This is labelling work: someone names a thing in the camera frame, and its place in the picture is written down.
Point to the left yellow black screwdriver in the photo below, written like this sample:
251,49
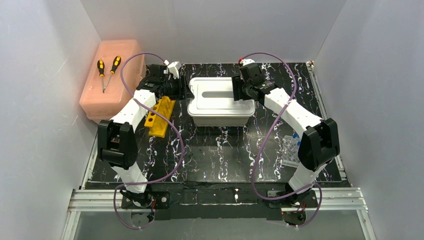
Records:
101,70

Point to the clear well plate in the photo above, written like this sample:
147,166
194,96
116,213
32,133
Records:
290,151

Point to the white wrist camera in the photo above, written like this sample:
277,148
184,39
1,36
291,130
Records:
245,61
174,69

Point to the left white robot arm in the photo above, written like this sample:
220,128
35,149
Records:
154,100

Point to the white bin lid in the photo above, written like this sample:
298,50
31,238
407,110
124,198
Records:
214,97

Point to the yellow black screwdriver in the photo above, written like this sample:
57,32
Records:
115,65
101,70

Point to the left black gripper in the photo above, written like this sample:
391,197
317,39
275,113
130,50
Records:
180,88

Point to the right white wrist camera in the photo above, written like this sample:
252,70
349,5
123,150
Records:
245,61

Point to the aluminium frame rail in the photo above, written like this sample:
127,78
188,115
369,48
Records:
211,197

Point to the beige plastic bin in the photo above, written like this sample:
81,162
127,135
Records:
220,121

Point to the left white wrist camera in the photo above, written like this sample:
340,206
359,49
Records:
174,69

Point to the pink plastic storage box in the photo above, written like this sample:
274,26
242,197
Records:
103,106

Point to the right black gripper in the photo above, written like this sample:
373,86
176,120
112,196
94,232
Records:
236,88

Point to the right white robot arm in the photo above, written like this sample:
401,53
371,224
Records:
319,138

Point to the right yellow black screwdriver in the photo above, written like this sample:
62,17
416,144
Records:
115,65

